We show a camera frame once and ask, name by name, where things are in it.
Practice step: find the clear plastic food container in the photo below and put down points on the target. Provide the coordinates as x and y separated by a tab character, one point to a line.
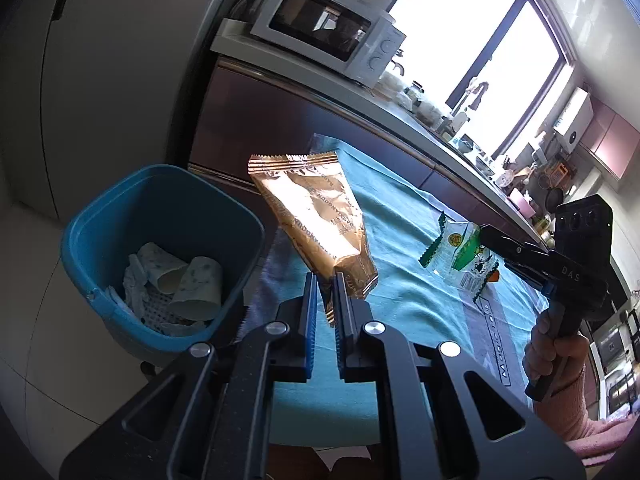
390	87

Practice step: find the white microwave oven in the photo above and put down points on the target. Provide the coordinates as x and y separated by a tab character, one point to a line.
320	25

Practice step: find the silver refrigerator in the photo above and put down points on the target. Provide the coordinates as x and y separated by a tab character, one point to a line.
100	85

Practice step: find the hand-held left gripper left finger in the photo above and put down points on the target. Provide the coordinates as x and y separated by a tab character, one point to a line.
310	330

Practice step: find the patterned paper cup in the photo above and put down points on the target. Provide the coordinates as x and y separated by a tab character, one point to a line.
197	287
157	270

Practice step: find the teal grey printed tablecloth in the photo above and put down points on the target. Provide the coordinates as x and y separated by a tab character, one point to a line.
400	200

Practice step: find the kitchen window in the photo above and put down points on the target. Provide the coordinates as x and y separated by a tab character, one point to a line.
475	35

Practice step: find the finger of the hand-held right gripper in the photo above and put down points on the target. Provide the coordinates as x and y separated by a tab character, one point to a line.
527	272
505	245

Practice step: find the metal sink faucet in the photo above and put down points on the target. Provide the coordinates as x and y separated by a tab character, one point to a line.
475	91

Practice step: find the white dish soap bottle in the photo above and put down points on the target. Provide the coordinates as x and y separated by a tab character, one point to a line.
460	122

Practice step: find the bagged food container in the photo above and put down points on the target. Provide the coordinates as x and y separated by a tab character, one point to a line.
431	110

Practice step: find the pink plastic basin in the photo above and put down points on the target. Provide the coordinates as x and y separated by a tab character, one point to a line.
522	205

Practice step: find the hanging frying pan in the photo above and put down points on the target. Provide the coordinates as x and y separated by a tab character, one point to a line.
552	199

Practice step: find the person's right hand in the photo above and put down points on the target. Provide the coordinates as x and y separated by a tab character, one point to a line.
533	355

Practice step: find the paper cups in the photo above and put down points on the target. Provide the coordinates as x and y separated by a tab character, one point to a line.
155	312

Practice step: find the green white snack wrapper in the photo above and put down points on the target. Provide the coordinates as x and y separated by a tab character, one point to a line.
465	255

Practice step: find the person's pink clothing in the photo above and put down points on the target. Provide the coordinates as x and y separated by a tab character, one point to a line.
610	440

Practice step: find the pink wall cabinet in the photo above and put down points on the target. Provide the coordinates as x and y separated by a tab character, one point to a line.
612	142

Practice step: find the brown kitchen counter cabinet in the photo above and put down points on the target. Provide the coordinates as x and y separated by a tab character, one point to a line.
260	120

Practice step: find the person's right forearm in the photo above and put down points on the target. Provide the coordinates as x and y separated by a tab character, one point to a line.
575	405

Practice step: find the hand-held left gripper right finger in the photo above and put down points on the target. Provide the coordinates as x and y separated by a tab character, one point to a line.
342	330

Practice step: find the blue plastic trash bin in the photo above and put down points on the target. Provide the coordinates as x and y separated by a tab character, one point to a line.
100	220

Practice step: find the white water heater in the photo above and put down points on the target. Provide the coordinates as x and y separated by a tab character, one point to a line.
575	120

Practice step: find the glass jar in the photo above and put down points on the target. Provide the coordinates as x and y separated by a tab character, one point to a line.
415	96

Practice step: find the gold snack packet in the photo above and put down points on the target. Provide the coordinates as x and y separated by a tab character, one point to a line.
315	220

